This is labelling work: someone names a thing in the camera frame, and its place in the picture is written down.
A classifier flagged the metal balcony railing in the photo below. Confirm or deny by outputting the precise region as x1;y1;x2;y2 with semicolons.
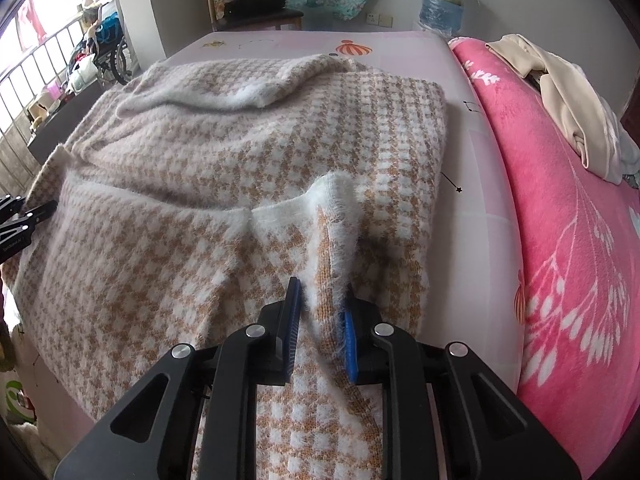
0;15;86;181

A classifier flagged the pink floral fleece blanket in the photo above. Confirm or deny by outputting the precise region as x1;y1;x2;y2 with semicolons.
447;35;640;480

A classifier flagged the beige houndstooth knit coat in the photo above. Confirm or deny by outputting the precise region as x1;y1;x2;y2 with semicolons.
0;52;448;480

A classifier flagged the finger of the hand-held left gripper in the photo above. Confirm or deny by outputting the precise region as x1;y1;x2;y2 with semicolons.
0;195;26;223
0;201;59;242

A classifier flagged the beige garment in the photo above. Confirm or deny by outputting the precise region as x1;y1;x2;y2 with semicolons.
485;34;621;183

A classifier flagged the wheelchair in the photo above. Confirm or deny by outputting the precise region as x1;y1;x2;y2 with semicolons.
75;2;133;86

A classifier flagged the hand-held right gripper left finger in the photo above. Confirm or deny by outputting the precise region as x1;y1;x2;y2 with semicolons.
54;276;303;480

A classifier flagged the dark board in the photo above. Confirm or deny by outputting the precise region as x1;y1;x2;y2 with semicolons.
27;92;103;166

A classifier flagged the large blue water bottle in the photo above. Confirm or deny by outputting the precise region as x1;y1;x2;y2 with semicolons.
419;0;468;38

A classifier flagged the black cloth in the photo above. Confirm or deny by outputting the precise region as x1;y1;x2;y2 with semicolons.
222;0;288;18

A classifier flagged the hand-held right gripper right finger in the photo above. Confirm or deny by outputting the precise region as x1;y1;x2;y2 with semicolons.
337;295;581;480

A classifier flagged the pink balloon print bed sheet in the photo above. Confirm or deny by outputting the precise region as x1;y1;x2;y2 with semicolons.
10;30;526;426

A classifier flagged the pink hanging cloth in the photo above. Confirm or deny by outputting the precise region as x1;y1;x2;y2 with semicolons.
17;0;48;43

